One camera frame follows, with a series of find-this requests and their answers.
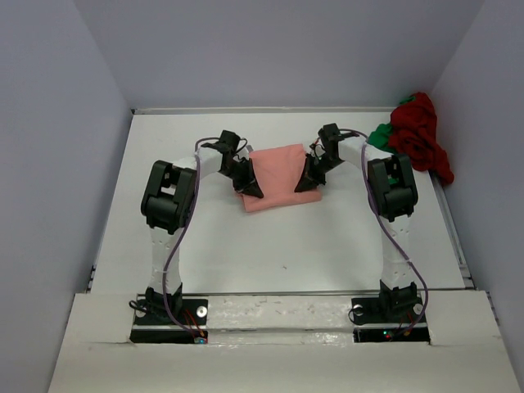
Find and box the red t shirt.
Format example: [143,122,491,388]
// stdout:
[388,93,454,185]

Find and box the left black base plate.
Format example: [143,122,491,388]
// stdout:
[129,297,209,345]

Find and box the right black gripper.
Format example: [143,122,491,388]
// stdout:
[296,153,345,194]

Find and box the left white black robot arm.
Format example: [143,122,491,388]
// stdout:
[139,130,264,330]

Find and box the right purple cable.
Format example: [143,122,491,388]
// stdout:
[339,129,430,339]

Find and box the green t shirt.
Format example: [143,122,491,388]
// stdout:
[368,93,419,170]

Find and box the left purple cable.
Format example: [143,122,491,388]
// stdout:
[163,137,218,335]

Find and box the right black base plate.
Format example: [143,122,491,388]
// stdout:
[348,297,431,344]

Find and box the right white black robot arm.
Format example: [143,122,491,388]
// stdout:
[295,124,422,326]

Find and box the pink t shirt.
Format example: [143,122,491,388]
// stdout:
[241,144,322,213]

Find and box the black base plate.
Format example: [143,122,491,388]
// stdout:
[129,297,209,345]
[348,297,431,344]

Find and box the purple cable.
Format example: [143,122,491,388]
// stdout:
[163,137,218,335]
[339,129,430,339]

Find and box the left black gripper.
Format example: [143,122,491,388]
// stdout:
[220,159,264,199]

